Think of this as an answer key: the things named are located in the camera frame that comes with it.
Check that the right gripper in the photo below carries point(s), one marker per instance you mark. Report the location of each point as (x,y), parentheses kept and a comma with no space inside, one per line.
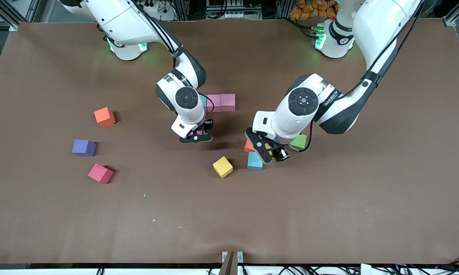
(206,126)

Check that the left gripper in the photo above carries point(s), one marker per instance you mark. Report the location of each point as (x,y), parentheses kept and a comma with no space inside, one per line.
(280,151)

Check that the pink foam cube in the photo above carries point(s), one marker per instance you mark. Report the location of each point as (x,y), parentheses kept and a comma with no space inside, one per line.
(217,103)
(198,133)
(228,103)

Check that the yellow foam cube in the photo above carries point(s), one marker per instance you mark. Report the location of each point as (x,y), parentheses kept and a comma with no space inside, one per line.
(223,167)
(268,146)

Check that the blue foam cube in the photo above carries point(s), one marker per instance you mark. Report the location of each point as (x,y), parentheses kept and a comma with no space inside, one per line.
(203,101)
(253,163)

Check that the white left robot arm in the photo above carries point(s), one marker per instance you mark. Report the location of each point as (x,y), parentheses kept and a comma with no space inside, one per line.
(290,122)

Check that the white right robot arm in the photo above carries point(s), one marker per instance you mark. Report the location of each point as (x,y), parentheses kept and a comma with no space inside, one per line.
(126,23)

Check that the green foam cube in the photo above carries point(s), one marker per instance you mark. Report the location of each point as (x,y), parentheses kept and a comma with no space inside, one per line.
(300,142)

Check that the orange foam cube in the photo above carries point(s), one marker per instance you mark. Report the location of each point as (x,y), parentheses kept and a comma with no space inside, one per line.
(248,147)
(104,117)

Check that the brown table cover sheet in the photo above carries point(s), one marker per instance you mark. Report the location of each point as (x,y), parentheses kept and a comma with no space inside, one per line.
(328,210)

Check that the red foam cube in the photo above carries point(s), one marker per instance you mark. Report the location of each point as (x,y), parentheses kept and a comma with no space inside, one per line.
(100,173)

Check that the purple foam cube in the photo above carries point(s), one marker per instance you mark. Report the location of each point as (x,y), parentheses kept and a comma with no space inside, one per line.
(83,147)

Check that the white power strip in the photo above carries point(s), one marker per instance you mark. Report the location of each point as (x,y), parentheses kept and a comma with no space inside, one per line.
(153,7)

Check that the bag of orange lumps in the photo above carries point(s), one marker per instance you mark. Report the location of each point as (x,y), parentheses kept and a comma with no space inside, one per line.
(309,9)

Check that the camera mount post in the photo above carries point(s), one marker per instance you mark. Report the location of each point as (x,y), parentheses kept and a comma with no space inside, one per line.
(229,267)

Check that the white table frame rail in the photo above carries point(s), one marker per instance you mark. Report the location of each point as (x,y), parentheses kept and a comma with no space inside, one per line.
(42,272)

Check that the silver aluminium frame strut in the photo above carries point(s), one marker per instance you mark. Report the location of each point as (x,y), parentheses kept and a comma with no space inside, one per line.
(4,15)
(458,9)

